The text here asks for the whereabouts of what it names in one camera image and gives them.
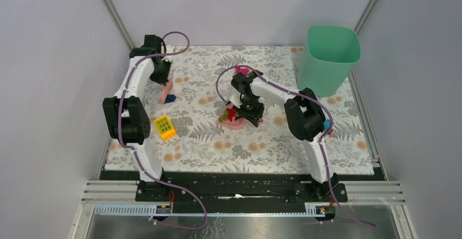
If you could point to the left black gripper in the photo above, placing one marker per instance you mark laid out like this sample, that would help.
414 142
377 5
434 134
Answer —
162 79

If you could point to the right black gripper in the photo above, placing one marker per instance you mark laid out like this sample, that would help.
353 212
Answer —
254 118

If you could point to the pink plastic hand brush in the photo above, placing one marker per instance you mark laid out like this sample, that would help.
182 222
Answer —
165 91

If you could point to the pink plastic dustpan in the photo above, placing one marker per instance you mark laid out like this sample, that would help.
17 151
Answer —
236 124

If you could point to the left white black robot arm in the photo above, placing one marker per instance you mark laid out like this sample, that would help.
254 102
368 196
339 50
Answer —
127 120

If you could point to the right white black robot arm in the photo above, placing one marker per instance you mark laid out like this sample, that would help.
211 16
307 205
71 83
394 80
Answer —
304 114

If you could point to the red paper scrap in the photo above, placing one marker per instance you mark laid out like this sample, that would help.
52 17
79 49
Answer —
230 114

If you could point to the small navy paper scrap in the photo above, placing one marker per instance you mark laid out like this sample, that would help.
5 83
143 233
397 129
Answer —
170 98

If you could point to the green paper scrap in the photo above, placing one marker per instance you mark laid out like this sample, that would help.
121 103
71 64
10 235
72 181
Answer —
223 117

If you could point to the magenta paper scrap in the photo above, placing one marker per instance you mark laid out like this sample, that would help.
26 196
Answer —
243 70

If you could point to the yellow toy block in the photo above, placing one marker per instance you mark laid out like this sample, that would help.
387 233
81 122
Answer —
165 127

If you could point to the floral patterned table mat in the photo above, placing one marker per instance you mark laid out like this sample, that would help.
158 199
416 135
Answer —
203 145

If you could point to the colourful toy block car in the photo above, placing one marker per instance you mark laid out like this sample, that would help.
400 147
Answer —
328 127

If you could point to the green plastic trash bin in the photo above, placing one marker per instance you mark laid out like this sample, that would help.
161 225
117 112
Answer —
329 55

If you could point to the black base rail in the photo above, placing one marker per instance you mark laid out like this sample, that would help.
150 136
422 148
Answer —
228 193

